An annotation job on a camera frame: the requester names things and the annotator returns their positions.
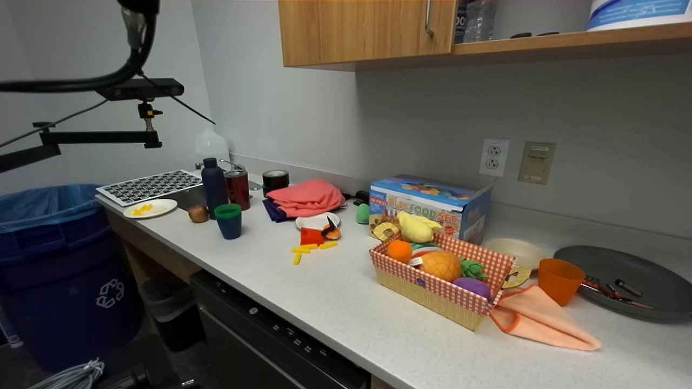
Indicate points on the black cup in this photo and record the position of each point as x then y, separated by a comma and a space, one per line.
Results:
274, 181

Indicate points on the orange plastic cup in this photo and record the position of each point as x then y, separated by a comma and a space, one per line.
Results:
560, 283

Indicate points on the wooden cabinet door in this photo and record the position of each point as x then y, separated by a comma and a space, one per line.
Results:
353, 34

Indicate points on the dark red jar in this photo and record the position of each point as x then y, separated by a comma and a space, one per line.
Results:
238, 186

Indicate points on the dark blue bottle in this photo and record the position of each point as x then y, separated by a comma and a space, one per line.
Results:
212, 185

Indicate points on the grey patterned drying mat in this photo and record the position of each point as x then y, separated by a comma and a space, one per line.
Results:
147, 186

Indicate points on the pale yellow toy fruit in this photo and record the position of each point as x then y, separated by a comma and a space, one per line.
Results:
418, 229

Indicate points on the beige wall switch plate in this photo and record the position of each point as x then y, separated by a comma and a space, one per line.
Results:
535, 163

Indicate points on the clear plastic bottle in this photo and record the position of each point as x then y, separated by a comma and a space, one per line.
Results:
211, 143

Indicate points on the white and blue container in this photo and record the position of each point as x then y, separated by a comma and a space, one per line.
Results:
639, 11

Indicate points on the peach cloth napkin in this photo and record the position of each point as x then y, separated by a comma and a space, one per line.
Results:
544, 320

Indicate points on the grey plastic bag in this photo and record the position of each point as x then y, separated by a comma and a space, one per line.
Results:
72, 378

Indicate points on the yellow toy fry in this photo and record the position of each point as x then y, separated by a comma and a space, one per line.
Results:
298, 257
320, 248

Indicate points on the clear plastic bottles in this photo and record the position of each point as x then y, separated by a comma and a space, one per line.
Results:
477, 18

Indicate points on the black boom stand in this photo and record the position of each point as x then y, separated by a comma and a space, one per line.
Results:
93, 137

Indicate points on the yellow toy pineapple slice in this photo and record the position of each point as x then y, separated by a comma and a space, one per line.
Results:
516, 279
383, 231

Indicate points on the blue puzzle box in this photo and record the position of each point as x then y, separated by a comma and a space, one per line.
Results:
428, 207

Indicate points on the red checkered cardboard box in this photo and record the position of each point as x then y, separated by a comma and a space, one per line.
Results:
439, 292

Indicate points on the black camera bar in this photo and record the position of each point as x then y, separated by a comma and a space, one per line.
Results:
141, 88

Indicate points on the purple cloth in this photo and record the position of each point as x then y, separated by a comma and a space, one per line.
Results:
273, 211

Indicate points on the brown toy strips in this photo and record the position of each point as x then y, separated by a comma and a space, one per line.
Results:
608, 290

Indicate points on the blue recycling bin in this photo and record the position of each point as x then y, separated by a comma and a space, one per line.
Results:
56, 283

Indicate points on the dark grey plate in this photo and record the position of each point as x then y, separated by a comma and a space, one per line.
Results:
648, 278

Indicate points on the white and red toy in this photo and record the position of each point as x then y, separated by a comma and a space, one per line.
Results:
423, 257

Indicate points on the small white plate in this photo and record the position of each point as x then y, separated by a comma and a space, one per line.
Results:
149, 209

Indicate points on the white wall outlet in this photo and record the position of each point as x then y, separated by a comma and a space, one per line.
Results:
493, 156

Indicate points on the orange and black toy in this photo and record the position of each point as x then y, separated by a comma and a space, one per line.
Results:
332, 235

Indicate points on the blue cup with green rim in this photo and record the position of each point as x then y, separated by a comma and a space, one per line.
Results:
227, 222

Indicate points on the cream plastic plate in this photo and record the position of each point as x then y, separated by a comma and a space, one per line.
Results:
520, 251

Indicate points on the yellow-orange toy fruit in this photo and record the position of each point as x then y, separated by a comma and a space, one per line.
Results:
441, 265

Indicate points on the purple toy fruit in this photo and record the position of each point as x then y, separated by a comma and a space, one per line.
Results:
472, 287

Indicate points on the wooden wall cabinet shelf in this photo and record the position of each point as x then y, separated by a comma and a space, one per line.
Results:
576, 41

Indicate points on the black dishwasher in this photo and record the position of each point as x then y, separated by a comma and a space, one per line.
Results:
273, 339

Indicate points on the white plastic plate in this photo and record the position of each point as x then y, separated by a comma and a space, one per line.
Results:
317, 219

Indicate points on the orange toy fruit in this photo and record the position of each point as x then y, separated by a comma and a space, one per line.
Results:
399, 249

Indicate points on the green leafy toy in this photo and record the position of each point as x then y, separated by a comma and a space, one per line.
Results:
472, 270

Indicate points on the pink cloth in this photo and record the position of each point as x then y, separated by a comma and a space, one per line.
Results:
308, 197

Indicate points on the small brown object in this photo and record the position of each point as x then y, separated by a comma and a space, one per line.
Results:
198, 214

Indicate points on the small black bin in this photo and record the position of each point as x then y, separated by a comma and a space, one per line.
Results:
170, 311

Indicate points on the green toy vegetable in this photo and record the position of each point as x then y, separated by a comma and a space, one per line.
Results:
362, 212

